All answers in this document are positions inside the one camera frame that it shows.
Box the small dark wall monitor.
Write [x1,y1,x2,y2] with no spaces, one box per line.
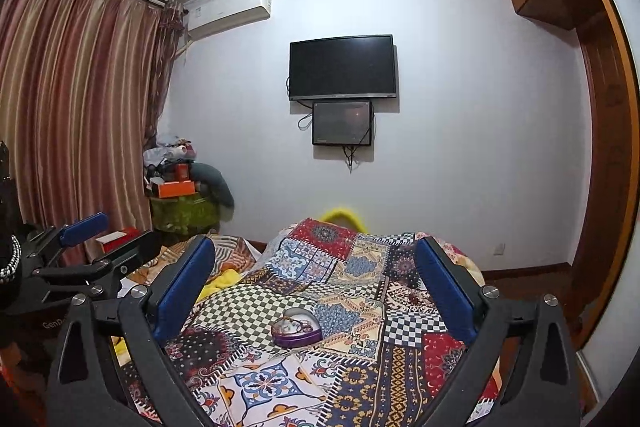
[311,101,373,146]

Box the black wall television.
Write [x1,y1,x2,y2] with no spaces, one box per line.
[288,35,397,101]

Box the yellow cloth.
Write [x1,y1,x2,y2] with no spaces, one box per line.
[319,207,366,231]

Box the purple heart-shaped tin box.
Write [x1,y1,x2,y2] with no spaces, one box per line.
[270,308,323,349]

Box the orange box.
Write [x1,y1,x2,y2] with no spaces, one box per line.
[151,180,196,199]

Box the green covered side table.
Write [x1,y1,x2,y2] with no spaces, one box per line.
[150,194,219,236]

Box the wall socket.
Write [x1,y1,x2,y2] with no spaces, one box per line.
[494,243,506,256]

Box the red box with white lid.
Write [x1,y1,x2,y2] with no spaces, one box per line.
[96,227,141,254]

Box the white air conditioner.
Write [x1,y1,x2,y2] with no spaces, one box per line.
[186,0,271,41]

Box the striped brown red curtain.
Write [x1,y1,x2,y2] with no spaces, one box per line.
[1,0,183,231]

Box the brown striped patterned cloth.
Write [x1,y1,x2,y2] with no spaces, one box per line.
[127,232,266,285]

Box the colourful patchwork bedspread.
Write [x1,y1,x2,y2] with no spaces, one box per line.
[114,217,504,427]

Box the pile of clutter on table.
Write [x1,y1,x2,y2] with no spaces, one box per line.
[142,135,196,181]

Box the beige blanket edge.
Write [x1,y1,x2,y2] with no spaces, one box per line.
[449,248,486,286]

